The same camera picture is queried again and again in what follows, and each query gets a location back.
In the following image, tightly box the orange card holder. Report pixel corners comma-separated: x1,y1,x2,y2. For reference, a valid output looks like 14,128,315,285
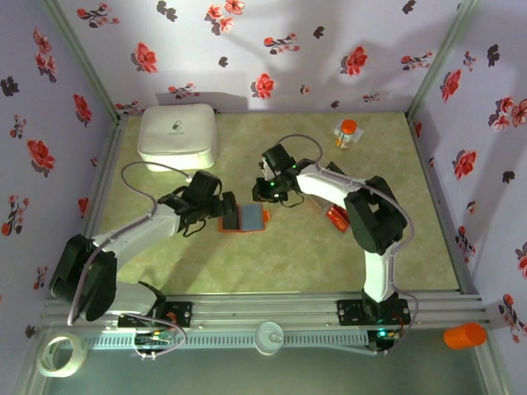
217,200,272,235

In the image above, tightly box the blue grey card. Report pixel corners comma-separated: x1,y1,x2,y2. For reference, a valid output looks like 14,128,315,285
240,204,264,231

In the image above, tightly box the red card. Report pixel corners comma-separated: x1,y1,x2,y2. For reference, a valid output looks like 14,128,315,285
324,204,351,235

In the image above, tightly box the white zip pouch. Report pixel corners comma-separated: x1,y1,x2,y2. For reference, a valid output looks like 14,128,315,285
137,102,218,173

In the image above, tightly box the pill bottle orange cap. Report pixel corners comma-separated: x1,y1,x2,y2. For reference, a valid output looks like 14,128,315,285
335,118,357,151

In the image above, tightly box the green circuit board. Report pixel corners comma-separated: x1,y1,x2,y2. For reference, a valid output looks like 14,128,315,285
368,327,403,355
133,331,174,357

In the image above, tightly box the clear round lid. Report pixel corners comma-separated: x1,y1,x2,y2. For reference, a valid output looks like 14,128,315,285
254,321,285,356

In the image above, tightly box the clear tape roll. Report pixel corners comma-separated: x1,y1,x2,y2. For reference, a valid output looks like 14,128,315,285
35,331,89,379

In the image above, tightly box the orange plastic cup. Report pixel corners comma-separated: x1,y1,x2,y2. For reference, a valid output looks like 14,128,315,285
443,322,487,351

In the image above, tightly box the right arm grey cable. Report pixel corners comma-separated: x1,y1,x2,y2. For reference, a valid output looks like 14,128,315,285
279,133,420,356

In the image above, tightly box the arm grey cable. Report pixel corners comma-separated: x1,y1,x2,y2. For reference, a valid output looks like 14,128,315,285
67,161,193,360
279,133,420,356

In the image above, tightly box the left arm grey cable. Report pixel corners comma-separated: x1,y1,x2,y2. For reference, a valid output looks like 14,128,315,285
67,161,193,360

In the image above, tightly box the aluminium side rail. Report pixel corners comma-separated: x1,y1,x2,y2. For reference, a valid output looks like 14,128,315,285
61,114,129,298
406,113,483,295

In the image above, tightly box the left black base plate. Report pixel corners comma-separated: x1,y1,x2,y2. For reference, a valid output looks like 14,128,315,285
118,300,194,329

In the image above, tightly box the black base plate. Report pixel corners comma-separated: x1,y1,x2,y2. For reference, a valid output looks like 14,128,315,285
118,300,194,329
336,299,412,326

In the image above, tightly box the aluminium frame rail wide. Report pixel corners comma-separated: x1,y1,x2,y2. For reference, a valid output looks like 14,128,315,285
40,290,491,330

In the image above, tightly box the slotted white cable duct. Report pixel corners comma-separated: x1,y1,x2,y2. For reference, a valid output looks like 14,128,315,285
84,331,370,351

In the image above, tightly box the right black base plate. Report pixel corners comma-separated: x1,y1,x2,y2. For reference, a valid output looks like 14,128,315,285
336,299,412,326

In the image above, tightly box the aluminium frame post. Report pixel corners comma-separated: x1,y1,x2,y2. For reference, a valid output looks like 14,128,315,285
405,0,483,119
40,0,124,123

